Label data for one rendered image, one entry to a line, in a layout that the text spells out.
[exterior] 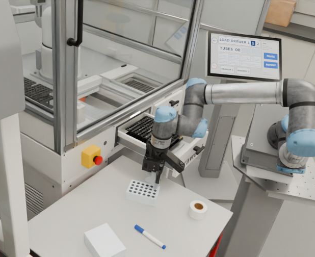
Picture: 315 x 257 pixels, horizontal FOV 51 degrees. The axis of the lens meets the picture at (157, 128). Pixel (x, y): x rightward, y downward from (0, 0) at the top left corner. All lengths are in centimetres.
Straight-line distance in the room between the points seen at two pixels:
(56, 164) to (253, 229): 115
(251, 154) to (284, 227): 107
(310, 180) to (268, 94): 77
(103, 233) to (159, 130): 40
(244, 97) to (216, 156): 152
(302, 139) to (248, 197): 80
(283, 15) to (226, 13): 158
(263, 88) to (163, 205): 60
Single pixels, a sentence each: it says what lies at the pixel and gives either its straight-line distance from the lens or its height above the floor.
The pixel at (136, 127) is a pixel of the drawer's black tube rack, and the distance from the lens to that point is 156.
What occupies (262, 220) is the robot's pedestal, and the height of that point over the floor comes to 46.
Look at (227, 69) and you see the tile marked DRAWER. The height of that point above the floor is 101.
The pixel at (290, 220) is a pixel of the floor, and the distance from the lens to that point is 276.
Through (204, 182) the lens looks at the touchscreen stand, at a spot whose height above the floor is 4.
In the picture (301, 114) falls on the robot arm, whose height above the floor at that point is 129.
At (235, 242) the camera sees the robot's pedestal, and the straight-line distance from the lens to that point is 205.
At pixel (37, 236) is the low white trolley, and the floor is 76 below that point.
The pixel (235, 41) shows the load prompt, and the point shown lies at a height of 115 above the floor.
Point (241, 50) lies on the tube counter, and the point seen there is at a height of 111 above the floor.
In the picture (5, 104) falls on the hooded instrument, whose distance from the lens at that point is 68.
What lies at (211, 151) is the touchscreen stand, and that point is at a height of 30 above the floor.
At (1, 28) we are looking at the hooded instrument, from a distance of 64.
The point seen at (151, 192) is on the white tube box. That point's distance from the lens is 137.
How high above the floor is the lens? 171
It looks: 31 degrees down
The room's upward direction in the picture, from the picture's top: 9 degrees clockwise
